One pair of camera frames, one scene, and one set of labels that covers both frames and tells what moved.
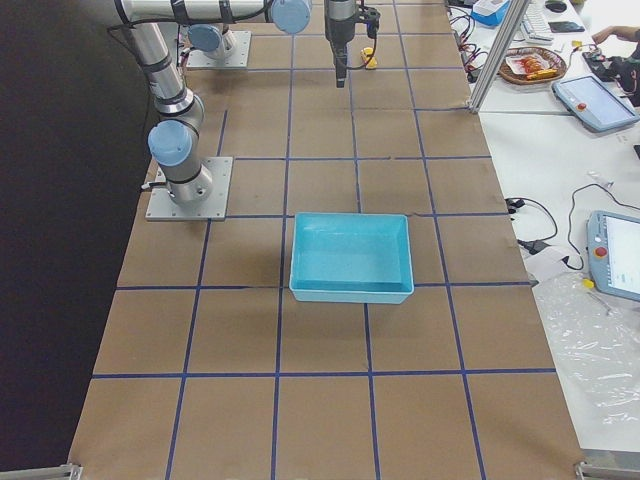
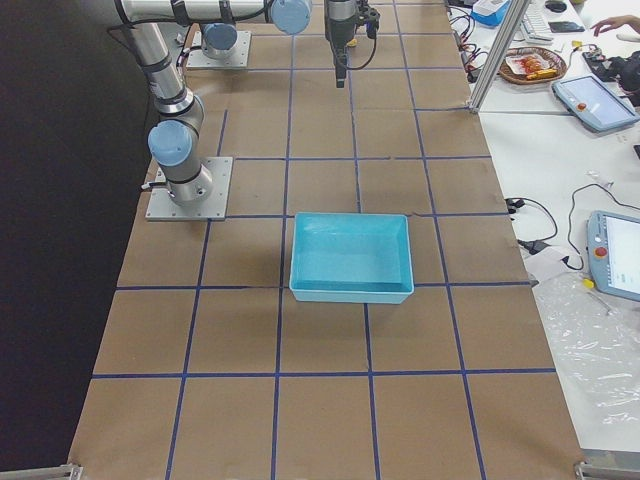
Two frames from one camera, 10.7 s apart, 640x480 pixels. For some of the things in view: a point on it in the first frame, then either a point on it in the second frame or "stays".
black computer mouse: x=555 y=6 stays
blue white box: x=490 y=12 stays
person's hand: x=621 y=32 → x=617 y=21
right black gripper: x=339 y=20 stays
